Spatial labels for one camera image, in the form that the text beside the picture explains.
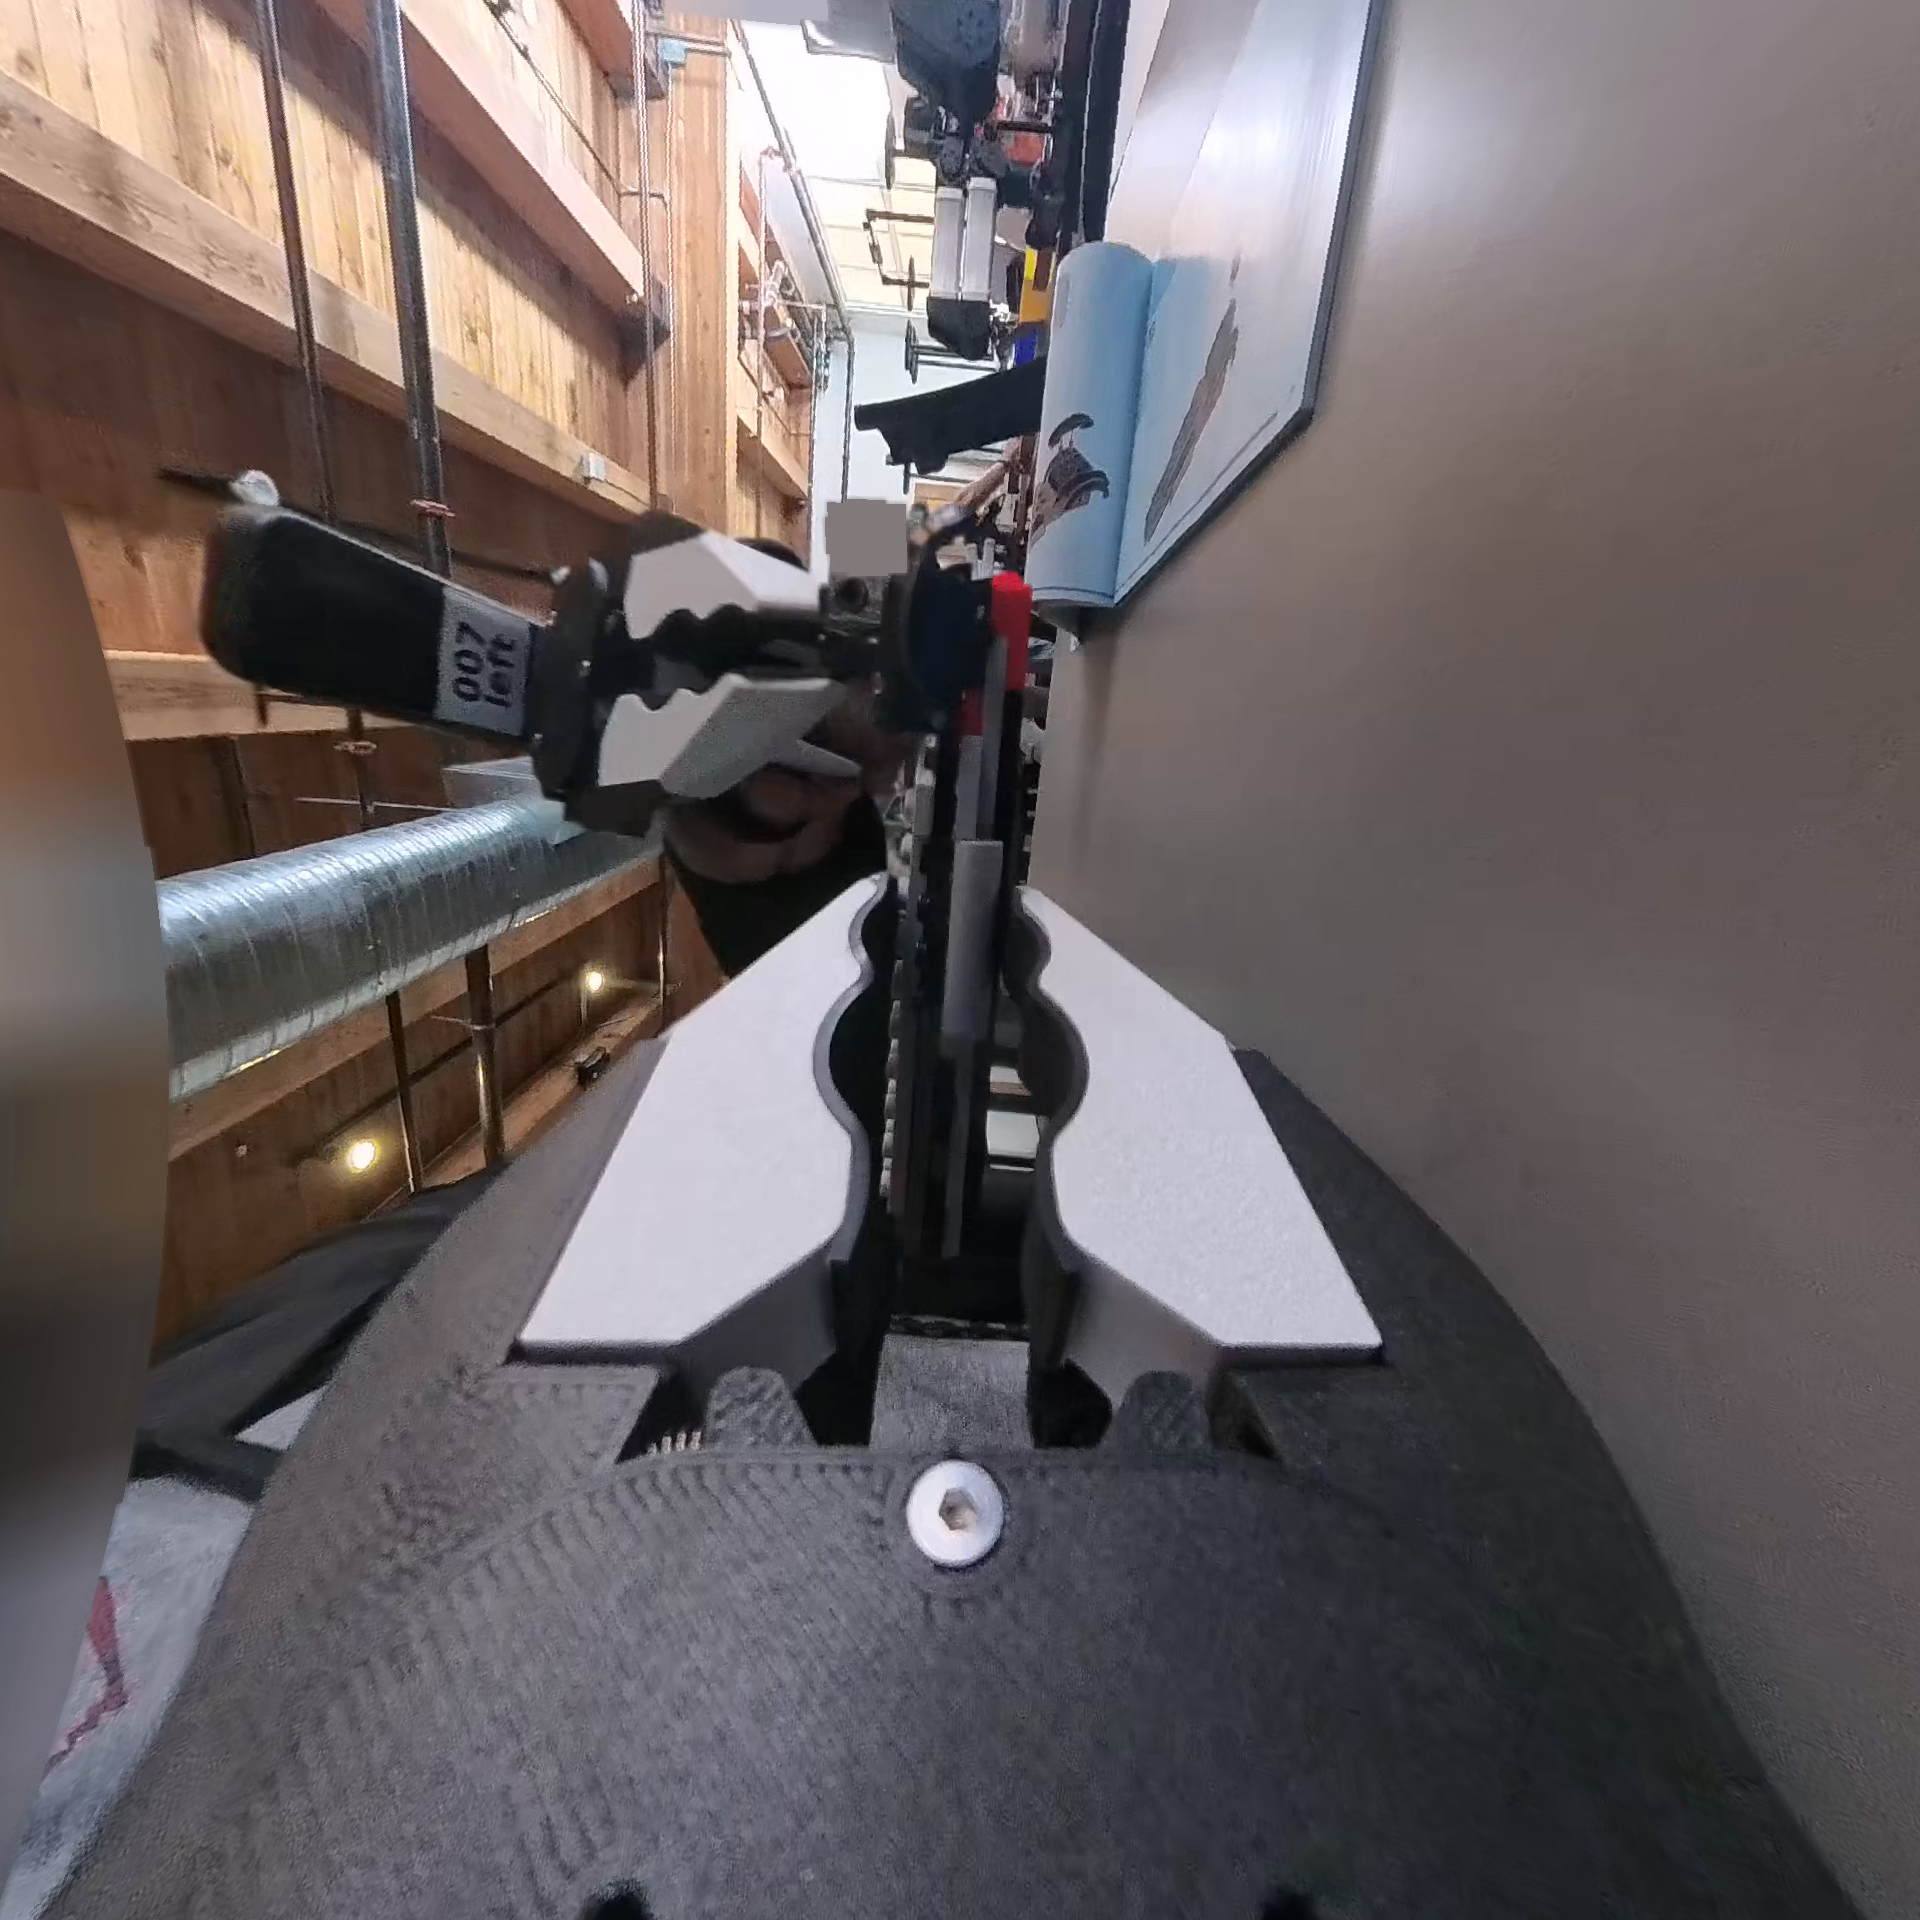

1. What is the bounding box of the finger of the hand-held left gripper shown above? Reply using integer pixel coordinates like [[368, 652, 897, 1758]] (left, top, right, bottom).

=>
[[622, 536, 830, 642], [597, 674, 866, 806]]

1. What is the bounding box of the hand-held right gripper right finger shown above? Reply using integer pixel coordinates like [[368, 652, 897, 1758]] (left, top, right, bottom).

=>
[[1008, 884, 1385, 1394]]

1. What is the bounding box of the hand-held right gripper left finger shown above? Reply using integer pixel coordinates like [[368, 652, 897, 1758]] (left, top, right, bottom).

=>
[[512, 874, 902, 1390]]

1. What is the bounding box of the grey black toy brick model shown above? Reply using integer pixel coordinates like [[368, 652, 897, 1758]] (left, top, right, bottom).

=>
[[877, 527, 1055, 1262]]

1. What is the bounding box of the grey desk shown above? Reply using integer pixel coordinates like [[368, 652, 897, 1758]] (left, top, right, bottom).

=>
[[1034, 0, 1920, 1920]]

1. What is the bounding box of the person's left hand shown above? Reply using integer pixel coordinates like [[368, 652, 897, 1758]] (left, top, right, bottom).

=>
[[663, 702, 911, 889]]

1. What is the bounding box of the tall black office chair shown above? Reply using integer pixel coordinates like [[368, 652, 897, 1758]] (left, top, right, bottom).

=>
[[852, 359, 1047, 472]]

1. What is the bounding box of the white equipment case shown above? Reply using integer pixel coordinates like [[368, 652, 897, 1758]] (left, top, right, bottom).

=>
[[920, 176, 1002, 358]]

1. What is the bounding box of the light blue instruction booklet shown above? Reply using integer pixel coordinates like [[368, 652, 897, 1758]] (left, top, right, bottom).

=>
[[1025, 0, 1385, 635]]

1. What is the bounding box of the silver air duct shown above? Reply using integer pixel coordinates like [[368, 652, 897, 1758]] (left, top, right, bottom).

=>
[[152, 792, 665, 1106]]

